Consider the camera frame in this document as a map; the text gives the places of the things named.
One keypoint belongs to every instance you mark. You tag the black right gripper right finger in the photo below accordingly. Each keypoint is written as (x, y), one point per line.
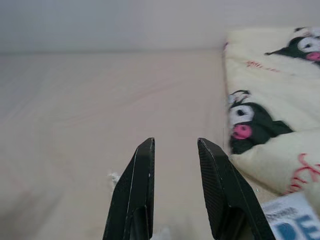
(225, 190)

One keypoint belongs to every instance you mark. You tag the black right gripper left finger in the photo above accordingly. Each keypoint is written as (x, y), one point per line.
(132, 190)

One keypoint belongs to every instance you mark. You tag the white tissue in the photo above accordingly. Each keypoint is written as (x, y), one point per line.
(114, 178)

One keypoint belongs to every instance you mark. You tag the white book blue letters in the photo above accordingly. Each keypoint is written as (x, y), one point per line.
(292, 220)

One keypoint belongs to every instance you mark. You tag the cream sheeted mattress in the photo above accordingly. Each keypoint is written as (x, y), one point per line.
(100, 100)

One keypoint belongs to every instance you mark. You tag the cream cartoon print blanket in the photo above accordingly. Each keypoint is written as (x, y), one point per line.
(270, 80)

